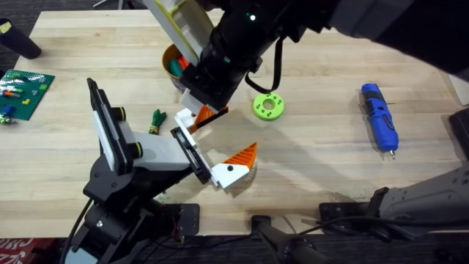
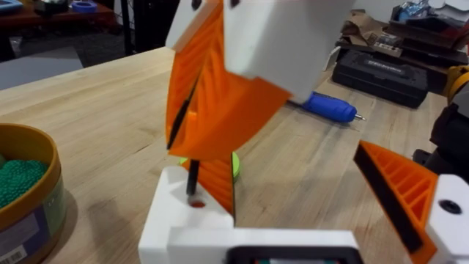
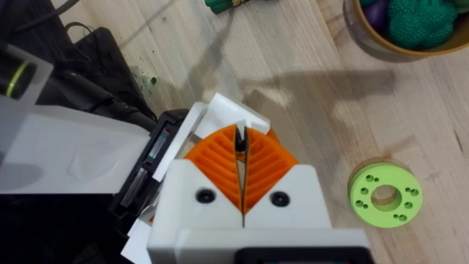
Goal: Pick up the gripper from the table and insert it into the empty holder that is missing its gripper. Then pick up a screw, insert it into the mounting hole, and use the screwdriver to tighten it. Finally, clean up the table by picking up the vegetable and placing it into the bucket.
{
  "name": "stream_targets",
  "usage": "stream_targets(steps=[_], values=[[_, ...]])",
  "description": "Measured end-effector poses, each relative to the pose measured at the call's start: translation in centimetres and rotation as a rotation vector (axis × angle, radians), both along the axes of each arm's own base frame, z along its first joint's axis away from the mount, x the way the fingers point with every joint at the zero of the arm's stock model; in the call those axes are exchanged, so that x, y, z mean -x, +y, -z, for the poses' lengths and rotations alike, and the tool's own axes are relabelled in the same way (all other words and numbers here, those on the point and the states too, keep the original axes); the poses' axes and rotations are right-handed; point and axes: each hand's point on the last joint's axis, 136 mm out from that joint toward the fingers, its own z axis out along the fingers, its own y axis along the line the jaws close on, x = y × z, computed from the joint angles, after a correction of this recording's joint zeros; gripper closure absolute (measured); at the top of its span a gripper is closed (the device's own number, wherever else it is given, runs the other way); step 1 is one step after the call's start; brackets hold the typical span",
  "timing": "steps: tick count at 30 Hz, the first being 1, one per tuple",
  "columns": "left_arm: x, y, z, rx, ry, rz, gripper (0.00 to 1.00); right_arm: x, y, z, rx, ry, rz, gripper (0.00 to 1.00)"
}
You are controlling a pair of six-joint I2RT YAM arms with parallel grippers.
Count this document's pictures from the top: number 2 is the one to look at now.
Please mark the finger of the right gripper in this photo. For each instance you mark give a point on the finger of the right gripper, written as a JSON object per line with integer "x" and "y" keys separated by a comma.
{"x": 278, "y": 40}
{"x": 190, "y": 47}

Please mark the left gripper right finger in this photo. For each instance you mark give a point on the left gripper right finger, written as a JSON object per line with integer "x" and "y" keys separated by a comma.
{"x": 406, "y": 190}

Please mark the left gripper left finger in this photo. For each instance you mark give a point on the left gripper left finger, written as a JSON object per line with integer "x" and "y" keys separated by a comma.
{"x": 172, "y": 205}

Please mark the black screw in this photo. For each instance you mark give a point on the black screw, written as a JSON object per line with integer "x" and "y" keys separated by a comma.
{"x": 192, "y": 177}

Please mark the blue electric screwdriver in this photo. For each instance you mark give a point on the blue electric screwdriver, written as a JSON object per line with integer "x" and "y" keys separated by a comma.
{"x": 328, "y": 107}

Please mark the yellow and black tool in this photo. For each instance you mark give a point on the yellow and black tool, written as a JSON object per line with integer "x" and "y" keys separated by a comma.
{"x": 452, "y": 135}

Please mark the green disc with holes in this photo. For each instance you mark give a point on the green disc with holes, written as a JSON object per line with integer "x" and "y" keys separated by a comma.
{"x": 236, "y": 166}

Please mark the black tool case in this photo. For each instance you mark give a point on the black tool case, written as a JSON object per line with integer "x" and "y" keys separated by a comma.
{"x": 381, "y": 78}

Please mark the blue tape roll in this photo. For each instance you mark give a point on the blue tape roll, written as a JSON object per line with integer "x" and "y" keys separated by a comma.
{"x": 84, "y": 6}

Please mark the dark brown side table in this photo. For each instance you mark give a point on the dark brown side table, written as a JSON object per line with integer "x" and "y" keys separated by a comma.
{"x": 55, "y": 18}

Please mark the heap of boxes and cardboard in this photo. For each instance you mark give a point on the heap of boxes and cardboard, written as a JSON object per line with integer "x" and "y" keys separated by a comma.
{"x": 421, "y": 33}

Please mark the brown tub with green toys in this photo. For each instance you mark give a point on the brown tub with green toys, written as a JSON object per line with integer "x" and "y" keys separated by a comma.
{"x": 25, "y": 183}

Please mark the grey flat board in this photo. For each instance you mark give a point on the grey flat board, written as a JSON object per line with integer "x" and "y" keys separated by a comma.
{"x": 36, "y": 67}

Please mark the black upright post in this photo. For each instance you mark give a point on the black upright post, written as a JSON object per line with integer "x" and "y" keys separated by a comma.
{"x": 127, "y": 25}

